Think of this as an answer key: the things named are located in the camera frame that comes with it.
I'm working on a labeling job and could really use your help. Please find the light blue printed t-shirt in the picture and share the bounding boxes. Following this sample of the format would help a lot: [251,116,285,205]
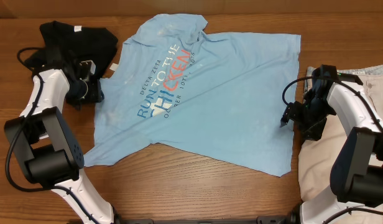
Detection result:
[85,14,301,177]

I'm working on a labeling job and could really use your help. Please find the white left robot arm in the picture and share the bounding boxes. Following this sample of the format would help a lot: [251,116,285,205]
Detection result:
[4,63,121,224]

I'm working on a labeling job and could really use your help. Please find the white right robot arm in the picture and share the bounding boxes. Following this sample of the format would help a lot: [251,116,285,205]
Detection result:
[280,65,383,223]

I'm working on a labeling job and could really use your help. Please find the beige shorts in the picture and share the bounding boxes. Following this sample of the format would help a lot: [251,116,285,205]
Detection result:
[297,63,383,224]

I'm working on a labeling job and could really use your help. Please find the black folded t-shirt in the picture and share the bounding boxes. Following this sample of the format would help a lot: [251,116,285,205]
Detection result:
[24,20,119,95]

